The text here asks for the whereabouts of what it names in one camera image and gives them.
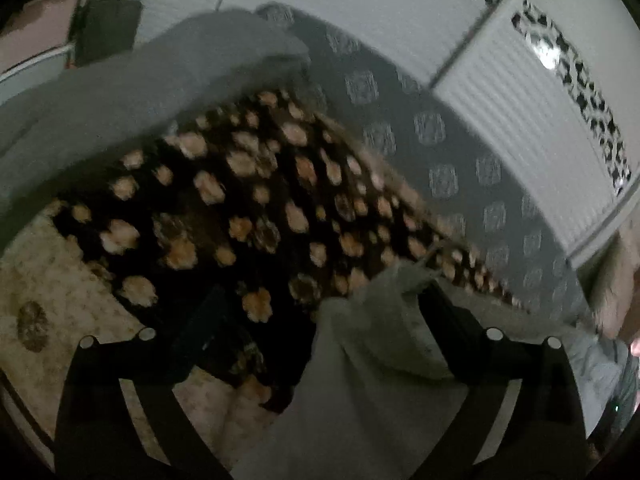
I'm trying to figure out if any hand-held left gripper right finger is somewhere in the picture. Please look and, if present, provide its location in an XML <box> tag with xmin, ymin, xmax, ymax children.
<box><xmin>417</xmin><ymin>280</ymin><xmax>590</xmax><ymax>480</ymax></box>

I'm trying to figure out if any pink pillow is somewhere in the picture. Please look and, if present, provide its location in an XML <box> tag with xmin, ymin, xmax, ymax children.
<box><xmin>585</xmin><ymin>220</ymin><xmax>640</xmax><ymax>342</ymax></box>

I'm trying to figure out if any large white garment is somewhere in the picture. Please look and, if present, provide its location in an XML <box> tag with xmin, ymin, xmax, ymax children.
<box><xmin>230</xmin><ymin>265</ymin><xmax>632</xmax><ymax>480</ymax></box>

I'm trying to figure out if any grey cloth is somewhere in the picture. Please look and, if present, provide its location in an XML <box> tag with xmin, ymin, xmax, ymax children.
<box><xmin>0</xmin><ymin>7</ymin><xmax>313</xmax><ymax>256</ymax></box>

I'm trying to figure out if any black bag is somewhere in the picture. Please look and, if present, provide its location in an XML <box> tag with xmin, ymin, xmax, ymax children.
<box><xmin>74</xmin><ymin>0</ymin><xmax>143</xmax><ymax>67</ymax></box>

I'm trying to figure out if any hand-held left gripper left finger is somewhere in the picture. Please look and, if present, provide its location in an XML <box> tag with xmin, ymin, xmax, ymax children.
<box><xmin>52</xmin><ymin>285</ymin><xmax>236</xmax><ymax>480</ymax></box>

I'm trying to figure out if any dark floral blanket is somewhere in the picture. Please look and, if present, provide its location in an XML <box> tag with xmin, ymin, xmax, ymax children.
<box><xmin>45</xmin><ymin>87</ymin><xmax>532</xmax><ymax>411</ymax></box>

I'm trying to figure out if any grey floral bed cover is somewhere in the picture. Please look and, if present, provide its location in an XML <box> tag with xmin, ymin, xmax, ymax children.
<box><xmin>255</xmin><ymin>2</ymin><xmax>601</xmax><ymax>342</ymax></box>

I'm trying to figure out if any pink box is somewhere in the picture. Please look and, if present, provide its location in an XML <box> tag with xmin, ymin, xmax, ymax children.
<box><xmin>0</xmin><ymin>0</ymin><xmax>87</xmax><ymax>77</ymax></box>

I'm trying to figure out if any beige patterned bedsheet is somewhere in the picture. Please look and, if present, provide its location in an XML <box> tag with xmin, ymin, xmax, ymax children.
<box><xmin>0</xmin><ymin>205</ymin><xmax>321</xmax><ymax>467</ymax></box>

